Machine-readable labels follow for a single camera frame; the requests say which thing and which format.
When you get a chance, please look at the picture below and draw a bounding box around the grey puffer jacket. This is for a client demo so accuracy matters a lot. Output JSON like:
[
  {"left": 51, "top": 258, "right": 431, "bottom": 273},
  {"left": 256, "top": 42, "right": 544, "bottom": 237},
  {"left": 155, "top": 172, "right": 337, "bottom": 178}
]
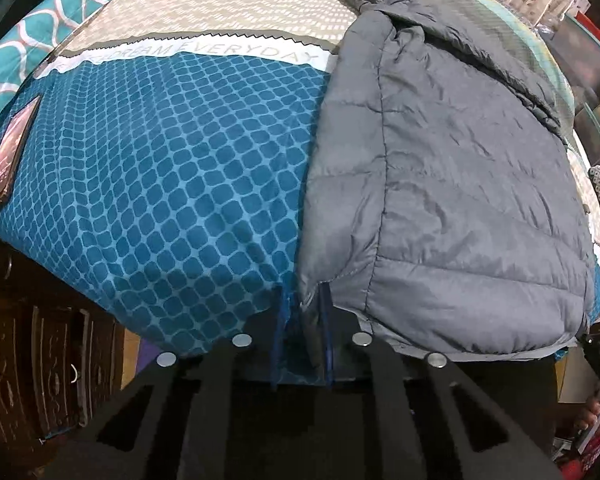
[{"left": 297, "top": 0, "right": 597, "bottom": 363}]

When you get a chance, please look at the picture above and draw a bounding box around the purple floor mat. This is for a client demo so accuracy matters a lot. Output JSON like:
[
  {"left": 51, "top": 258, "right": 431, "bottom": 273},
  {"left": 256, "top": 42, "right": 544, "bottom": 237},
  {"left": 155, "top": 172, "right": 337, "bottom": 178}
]
[{"left": 130, "top": 335, "right": 161, "bottom": 386}]

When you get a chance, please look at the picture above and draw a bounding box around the smartphone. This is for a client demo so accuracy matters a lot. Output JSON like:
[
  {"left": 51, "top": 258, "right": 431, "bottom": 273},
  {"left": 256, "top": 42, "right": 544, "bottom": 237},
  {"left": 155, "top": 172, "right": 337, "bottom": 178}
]
[{"left": 0, "top": 94, "right": 42, "bottom": 219}]

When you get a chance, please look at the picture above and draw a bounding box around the person's red floral garment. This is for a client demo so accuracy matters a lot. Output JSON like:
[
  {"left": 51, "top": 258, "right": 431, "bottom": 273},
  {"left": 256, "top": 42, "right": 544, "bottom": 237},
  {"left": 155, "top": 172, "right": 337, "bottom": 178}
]
[{"left": 555, "top": 425, "right": 600, "bottom": 480}]

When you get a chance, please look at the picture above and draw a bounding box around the teal white patterned pillow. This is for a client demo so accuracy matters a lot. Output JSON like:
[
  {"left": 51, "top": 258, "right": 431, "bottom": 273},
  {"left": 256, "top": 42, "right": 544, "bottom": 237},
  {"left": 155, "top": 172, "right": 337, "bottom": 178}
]
[{"left": 0, "top": 0, "right": 147, "bottom": 132}]

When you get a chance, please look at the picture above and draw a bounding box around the glass cabinet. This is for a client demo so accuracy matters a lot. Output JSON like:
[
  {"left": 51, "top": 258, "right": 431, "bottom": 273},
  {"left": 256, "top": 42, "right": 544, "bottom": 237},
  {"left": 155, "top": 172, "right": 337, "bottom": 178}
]
[{"left": 545, "top": 10, "right": 600, "bottom": 171}]

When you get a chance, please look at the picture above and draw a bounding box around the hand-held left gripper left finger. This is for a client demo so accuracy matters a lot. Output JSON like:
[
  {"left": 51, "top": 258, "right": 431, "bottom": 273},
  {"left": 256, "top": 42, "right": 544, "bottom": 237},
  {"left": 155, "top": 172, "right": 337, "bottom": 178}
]
[{"left": 45, "top": 290, "right": 301, "bottom": 480}]

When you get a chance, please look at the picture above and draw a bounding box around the person's right hand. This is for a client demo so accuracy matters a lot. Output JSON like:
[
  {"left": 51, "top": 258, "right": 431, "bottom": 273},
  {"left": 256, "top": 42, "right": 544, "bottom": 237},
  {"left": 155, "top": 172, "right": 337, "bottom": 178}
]
[{"left": 575, "top": 389, "right": 600, "bottom": 441}]

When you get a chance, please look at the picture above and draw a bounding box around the blue patterned bed sheet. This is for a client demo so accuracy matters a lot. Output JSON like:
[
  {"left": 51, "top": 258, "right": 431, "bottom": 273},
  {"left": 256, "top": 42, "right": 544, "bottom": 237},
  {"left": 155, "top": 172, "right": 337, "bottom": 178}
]
[{"left": 0, "top": 0, "right": 600, "bottom": 372}]

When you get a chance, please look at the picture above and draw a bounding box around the carved wooden bed frame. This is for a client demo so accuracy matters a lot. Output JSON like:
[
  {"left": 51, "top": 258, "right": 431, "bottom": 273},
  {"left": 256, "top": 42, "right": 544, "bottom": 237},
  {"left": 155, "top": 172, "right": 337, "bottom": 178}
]
[{"left": 0, "top": 230, "right": 132, "bottom": 461}]

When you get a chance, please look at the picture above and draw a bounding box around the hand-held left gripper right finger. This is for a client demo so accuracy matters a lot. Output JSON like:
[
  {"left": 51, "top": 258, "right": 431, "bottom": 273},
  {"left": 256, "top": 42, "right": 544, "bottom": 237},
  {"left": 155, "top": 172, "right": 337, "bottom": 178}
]
[{"left": 319, "top": 282, "right": 562, "bottom": 480}]

